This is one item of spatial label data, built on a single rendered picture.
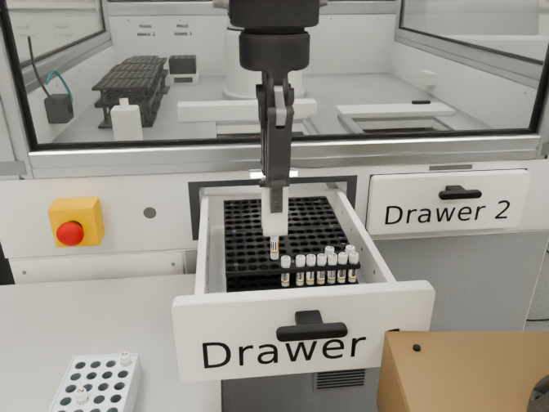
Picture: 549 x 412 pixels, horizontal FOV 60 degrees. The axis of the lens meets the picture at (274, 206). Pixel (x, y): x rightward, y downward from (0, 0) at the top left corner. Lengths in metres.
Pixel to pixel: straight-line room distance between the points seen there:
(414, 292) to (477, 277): 0.50
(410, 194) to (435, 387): 0.42
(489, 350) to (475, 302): 0.50
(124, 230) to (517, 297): 0.80
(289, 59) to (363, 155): 0.37
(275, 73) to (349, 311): 0.27
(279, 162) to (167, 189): 0.35
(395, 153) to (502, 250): 0.32
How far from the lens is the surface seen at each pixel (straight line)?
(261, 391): 1.10
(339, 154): 0.82
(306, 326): 0.51
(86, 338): 0.78
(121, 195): 0.84
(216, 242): 0.81
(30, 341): 0.80
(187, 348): 0.55
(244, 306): 0.52
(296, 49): 0.50
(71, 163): 0.84
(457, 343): 0.58
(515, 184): 0.95
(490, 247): 1.02
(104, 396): 0.63
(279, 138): 0.49
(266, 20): 0.48
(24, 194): 0.88
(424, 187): 0.87
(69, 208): 0.82
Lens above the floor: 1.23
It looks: 25 degrees down
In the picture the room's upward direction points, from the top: straight up
